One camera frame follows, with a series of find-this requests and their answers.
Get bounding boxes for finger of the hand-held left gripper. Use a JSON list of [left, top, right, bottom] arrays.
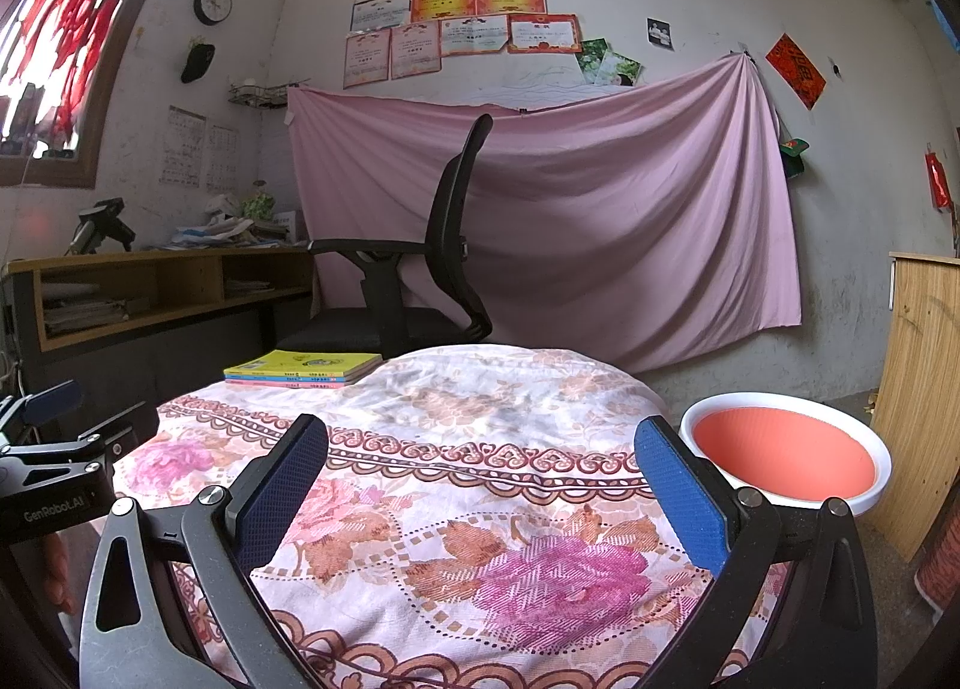
[[0, 380, 83, 446], [0, 400, 161, 482]]

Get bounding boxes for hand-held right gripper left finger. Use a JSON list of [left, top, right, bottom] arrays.
[[79, 413, 331, 689]]

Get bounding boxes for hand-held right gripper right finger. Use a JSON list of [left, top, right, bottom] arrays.
[[634, 415, 878, 689]]

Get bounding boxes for red basin with white rim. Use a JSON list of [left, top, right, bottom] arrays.
[[679, 393, 893, 519]]

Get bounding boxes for stack of old books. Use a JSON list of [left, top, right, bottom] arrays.
[[41, 282, 151, 338]]

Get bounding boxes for stack of yellow books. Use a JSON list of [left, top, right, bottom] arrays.
[[223, 349, 383, 388]]

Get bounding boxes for wooden desk with shelves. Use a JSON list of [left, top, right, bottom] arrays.
[[0, 246, 316, 428]]

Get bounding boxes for floral tablecloth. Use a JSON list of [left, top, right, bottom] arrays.
[[112, 342, 788, 689]]

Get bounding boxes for pile of papers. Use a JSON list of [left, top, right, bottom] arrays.
[[171, 213, 293, 249]]

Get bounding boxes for wooden cabinet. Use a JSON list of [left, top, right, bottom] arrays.
[[870, 252, 960, 562]]

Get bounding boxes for orange patterned cloth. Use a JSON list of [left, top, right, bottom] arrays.
[[915, 509, 960, 615]]

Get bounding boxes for green toy plant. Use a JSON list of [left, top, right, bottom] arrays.
[[240, 179, 277, 221]]

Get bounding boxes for pink hanging cloth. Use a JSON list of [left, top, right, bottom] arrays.
[[287, 52, 802, 375]]

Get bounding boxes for black office chair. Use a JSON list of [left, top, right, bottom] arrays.
[[276, 113, 494, 360]]

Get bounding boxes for red hanging cloth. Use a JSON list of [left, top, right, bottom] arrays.
[[0, 0, 125, 143]]

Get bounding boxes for red hanging ornament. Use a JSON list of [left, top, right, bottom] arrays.
[[924, 145, 953, 212]]

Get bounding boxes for green plant photo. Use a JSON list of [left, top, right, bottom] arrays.
[[596, 49, 644, 88], [576, 38, 607, 85]]

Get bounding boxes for red diamond paper sign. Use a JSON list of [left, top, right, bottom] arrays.
[[765, 33, 827, 110]]

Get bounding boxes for white wall calendar sheet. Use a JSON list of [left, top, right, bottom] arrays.
[[159, 106, 207, 186], [204, 124, 239, 194]]

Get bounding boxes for window with wooden frame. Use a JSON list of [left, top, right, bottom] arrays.
[[0, 0, 200, 189]]

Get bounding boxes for wire wall shelf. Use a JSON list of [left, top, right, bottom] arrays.
[[229, 82, 293, 112]]

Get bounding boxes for black wall pouch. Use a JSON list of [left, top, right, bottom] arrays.
[[181, 38, 217, 85]]

